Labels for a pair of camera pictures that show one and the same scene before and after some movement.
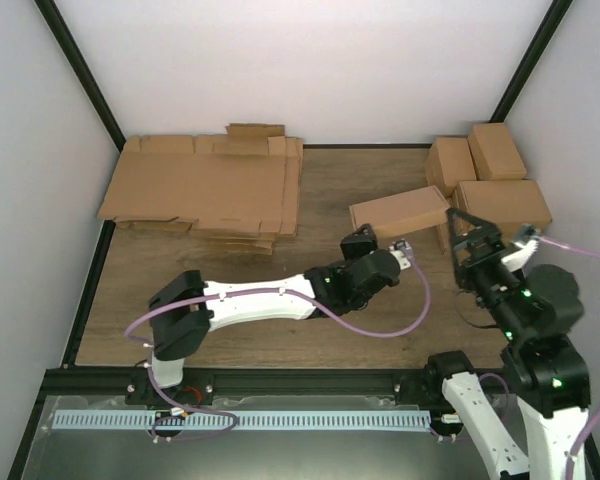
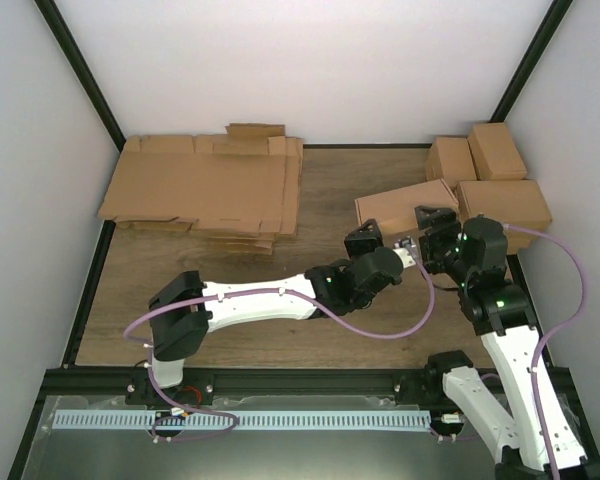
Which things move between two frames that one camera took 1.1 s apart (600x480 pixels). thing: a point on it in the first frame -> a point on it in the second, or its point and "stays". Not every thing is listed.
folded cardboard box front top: x=505 y=204 stays
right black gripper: x=495 y=245 -> x=432 y=238
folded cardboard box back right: x=495 y=154 stays
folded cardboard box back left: x=449 y=160 stays
